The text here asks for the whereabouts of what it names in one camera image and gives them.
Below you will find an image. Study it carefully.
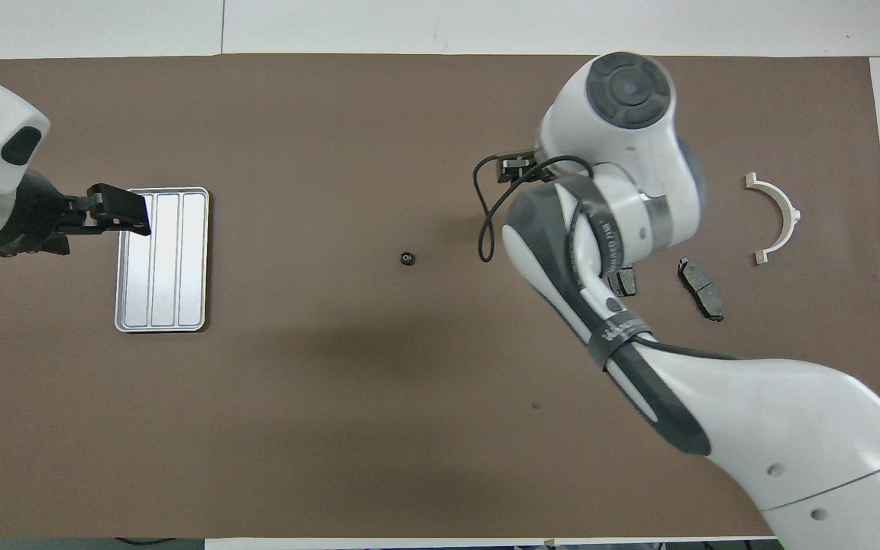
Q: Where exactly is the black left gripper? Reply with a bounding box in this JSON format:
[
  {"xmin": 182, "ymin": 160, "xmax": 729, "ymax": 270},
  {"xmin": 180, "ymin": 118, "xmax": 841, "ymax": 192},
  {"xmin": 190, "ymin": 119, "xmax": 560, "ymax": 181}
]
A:
[{"xmin": 0, "ymin": 170, "xmax": 152, "ymax": 257}]

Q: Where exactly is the long dark brake pad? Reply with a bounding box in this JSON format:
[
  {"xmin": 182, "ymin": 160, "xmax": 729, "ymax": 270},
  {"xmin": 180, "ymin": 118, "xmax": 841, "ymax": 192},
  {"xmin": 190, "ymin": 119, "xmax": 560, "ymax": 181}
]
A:
[{"xmin": 677, "ymin": 257, "xmax": 726, "ymax": 322}]

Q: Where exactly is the white curved plastic bracket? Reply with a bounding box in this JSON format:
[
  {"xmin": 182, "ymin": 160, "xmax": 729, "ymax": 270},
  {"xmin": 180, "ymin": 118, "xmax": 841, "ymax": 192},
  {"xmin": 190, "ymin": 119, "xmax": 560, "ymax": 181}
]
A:
[{"xmin": 744, "ymin": 173, "xmax": 801, "ymax": 265}]

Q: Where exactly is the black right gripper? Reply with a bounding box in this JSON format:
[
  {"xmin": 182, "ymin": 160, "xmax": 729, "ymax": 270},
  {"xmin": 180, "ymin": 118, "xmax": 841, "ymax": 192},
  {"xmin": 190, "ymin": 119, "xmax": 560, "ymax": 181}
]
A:
[{"xmin": 497, "ymin": 155, "xmax": 555, "ymax": 184}]

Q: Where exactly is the silver metal tray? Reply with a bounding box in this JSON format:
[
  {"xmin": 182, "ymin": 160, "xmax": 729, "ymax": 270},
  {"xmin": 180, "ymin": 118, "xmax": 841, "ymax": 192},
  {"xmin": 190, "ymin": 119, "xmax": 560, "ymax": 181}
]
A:
[{"xmin": 114, "ymin": 187, "xmax": 210, "ymax": 333}]

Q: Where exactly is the brown table mat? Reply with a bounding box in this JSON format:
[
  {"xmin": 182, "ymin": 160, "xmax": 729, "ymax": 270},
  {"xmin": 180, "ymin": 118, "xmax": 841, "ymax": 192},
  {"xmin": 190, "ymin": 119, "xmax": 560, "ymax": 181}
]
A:
[{"xmin": 0, "ymin": 53, "xmax": 880, "ymax": 539}]

